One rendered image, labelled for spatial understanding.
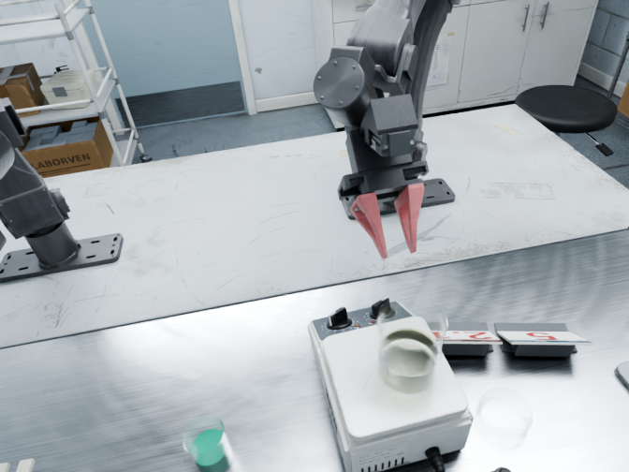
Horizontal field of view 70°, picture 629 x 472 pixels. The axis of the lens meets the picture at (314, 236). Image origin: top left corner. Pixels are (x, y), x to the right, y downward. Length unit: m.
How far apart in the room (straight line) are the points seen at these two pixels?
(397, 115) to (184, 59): 2.92
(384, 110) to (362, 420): 0.30
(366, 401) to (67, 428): 0.36
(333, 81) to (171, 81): 2.93
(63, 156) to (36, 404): 2.06
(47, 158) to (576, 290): 2.42
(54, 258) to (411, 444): 0.62
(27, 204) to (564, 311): 0.77
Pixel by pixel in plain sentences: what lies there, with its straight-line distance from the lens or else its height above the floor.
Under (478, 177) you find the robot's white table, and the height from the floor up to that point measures 0.90.
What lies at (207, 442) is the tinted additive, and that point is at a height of 0.93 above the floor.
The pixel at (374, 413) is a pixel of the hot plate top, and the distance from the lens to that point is 0.46.
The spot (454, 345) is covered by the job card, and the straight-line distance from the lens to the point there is 0.59.
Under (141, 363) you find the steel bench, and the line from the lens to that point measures 0.66.
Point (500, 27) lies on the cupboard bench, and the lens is 3.16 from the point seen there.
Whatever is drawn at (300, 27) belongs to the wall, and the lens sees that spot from 3.34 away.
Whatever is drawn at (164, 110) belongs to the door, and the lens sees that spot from 3.48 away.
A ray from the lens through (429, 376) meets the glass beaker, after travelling 0.45.
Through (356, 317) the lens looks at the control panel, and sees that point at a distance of 0.59.
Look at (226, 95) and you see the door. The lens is 3.42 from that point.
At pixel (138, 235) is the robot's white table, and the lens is 0.87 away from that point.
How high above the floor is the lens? 1.39
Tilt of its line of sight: 40 degrees down
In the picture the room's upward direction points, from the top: 6 degrees counter-clockwise
